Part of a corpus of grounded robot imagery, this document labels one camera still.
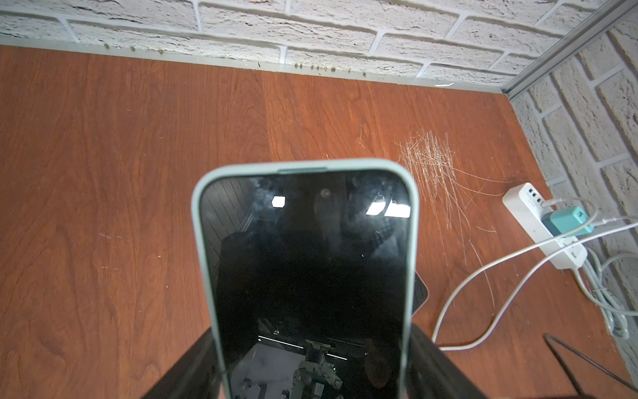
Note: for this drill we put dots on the pink-cased smartphone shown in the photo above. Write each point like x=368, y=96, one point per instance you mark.
x=420, y=294

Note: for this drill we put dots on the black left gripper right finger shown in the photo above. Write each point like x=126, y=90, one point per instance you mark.
x=430, y=374

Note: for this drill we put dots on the aluminium frame post right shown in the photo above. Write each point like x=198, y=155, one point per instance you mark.
x=591, y=28

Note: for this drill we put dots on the teal USB charger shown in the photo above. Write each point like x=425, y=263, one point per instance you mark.
x=563, y=220

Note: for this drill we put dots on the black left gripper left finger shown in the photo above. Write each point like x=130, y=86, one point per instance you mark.
x=194, y=375

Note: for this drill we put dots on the green-cased smartphone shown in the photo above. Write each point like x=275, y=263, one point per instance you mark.
x=309, y=270

